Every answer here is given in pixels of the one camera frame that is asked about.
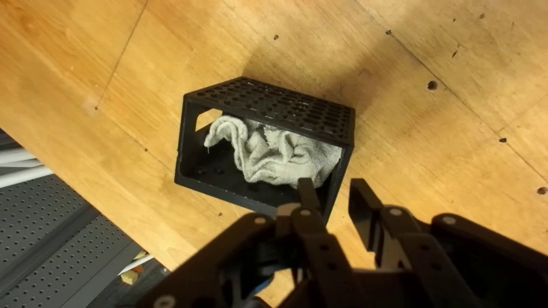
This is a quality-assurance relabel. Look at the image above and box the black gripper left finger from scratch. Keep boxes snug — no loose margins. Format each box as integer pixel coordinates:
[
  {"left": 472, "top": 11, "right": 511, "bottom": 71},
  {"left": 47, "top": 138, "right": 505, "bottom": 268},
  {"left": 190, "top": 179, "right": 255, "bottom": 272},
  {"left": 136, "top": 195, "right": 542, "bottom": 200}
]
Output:
[{"left": 135, "top": 177, "right": 373, "bottom": 308}]

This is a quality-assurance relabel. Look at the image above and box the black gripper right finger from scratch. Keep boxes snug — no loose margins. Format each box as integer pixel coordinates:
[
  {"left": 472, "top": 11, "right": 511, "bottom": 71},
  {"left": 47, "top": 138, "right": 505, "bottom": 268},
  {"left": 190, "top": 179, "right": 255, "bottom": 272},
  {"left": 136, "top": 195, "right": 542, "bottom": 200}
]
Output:
[{"left": 347, "top": 177, "right": 548, "bottom": 308}]

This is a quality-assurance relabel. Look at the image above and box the white terry towel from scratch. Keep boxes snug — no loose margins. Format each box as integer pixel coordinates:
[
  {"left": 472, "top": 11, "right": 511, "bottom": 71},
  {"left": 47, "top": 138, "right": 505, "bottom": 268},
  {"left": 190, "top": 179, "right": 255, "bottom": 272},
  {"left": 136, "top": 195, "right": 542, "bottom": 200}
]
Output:
[{"left": 201, "top": 114, "right": 344, "bottom": 189}]

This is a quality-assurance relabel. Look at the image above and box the black plastic tray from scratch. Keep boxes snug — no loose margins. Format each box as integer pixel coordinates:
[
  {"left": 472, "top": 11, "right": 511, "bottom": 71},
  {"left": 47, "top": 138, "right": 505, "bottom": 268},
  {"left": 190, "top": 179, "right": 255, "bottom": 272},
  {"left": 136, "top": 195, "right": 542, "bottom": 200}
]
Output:
[{"left": 172, "top": 75, "right": 356, "bottom": 227}]

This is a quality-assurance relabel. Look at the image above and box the grey pegboard cabinet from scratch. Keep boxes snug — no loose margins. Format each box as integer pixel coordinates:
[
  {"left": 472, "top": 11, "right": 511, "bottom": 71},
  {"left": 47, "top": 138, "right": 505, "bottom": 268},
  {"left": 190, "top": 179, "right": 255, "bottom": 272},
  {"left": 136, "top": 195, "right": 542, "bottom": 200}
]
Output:
[{"left": 0, "top": 126, "right": 147, "bottom": 308}]

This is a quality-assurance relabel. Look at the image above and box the silver aluminium frame post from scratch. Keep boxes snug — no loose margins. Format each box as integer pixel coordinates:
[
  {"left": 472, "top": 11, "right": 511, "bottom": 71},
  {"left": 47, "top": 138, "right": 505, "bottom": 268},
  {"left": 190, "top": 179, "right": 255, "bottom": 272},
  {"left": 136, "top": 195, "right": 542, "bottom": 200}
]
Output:
[{"left": 0, "top": 145, "right": 56, "bottom": 189}]

